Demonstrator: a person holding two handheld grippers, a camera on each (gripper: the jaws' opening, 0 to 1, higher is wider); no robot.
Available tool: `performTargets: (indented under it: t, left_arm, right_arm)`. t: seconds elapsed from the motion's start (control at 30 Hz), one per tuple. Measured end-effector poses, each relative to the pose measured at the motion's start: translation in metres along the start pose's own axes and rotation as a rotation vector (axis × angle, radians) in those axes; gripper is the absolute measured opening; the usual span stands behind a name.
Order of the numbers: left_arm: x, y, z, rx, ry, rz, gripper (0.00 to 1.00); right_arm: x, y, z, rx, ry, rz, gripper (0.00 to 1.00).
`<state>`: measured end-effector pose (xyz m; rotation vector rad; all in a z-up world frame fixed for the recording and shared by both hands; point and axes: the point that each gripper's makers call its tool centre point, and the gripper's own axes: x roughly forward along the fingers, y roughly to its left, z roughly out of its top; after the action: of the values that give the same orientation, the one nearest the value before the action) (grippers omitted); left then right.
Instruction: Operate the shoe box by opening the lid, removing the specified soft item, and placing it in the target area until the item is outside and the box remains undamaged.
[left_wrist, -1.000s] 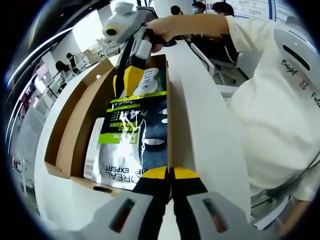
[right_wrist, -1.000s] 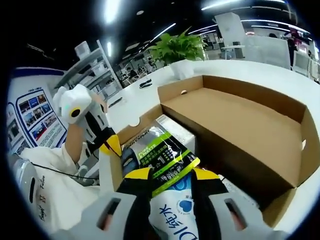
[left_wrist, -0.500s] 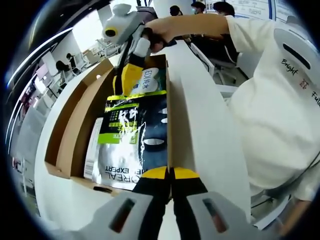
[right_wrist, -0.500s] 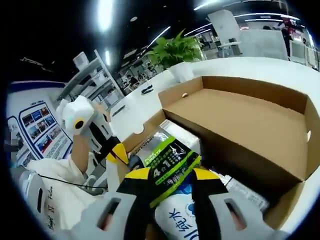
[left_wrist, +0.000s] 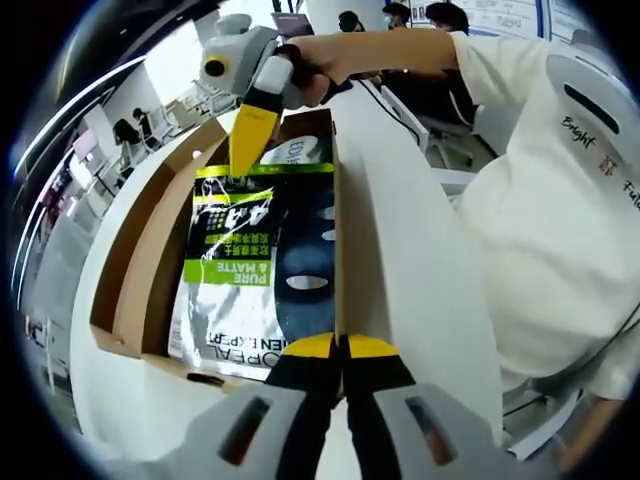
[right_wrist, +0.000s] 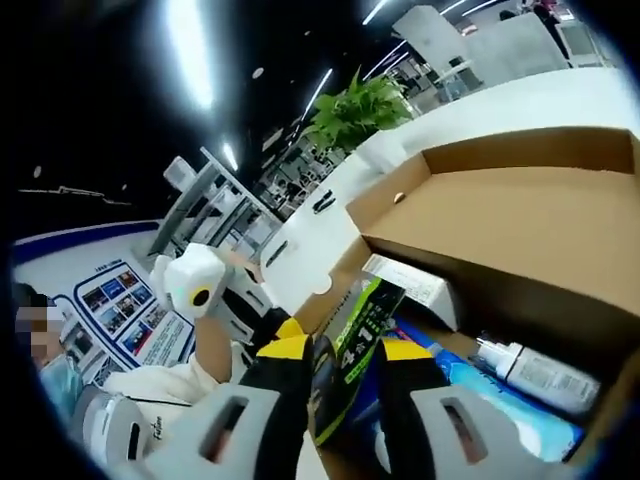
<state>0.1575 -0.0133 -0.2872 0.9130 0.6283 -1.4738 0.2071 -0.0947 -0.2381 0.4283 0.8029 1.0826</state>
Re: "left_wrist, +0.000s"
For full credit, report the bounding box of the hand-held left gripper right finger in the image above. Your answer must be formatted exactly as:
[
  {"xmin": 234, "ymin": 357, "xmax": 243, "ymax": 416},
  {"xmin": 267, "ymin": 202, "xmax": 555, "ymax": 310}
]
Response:
[{"xmin": 343, "ymin": 333, "xmax": 521, "ymax": 480}]

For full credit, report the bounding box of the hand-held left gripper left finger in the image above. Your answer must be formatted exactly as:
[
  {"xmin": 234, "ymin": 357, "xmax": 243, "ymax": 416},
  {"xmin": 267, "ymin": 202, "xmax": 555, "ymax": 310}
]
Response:
[{"xmin": 149, "ymin": 333, "xmax": 345, "ymax": 480}]

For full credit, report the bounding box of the blue wet wipes pack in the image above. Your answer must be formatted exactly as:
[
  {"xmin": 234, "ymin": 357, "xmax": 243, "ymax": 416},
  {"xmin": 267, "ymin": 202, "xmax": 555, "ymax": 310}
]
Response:
[{"xmin": 259, "ymin": 134, "xmax": 334, "ymax": 166}]

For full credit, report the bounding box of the black green mask packet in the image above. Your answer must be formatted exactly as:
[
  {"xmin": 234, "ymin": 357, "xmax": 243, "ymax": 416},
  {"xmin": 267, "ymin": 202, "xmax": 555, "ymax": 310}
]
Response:
[{"xmin": 167, "ymin": 162, "xmax": 336, "ymax": 375}]

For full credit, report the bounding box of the brown cardboard shoe box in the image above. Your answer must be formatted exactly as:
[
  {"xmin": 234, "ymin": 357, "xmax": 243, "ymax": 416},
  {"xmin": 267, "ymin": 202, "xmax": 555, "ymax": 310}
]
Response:
[{"xmin": 89, "ymin": 107, "xmax": 351, "ymax": 397}]

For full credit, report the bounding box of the person's right hand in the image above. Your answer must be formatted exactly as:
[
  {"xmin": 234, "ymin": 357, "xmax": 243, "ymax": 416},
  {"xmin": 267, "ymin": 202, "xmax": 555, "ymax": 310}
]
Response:
[{"xmin": 276, "ymin": 42, "xmax": 355, "ymax": 108}]

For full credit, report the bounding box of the person in white shirt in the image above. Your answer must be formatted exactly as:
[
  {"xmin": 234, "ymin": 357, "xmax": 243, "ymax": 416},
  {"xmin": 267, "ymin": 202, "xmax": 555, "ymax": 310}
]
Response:
[{"xmin": 449, "ymin": 29, "xmax": 640, "ymax": 404}]

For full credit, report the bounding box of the white grey chest device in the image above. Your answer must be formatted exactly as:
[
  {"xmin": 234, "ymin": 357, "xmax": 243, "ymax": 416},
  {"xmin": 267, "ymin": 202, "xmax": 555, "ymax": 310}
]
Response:
[{"xmin": 544, "ymin": 52, "xmax": 634, "ymax": 142}]

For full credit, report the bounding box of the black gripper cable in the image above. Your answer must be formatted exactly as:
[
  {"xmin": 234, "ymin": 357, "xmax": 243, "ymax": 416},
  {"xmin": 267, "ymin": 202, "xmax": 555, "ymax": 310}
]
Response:
[{"xmin": 355, "ymin": 77, "xmax": 424, "ymax": 147}]

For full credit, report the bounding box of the blue wall poster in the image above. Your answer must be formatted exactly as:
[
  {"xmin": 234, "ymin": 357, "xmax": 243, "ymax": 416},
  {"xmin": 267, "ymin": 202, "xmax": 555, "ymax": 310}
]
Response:
[{"xmin": 409, "ymin": 0, "xmax": 547, "ymax": 39}]

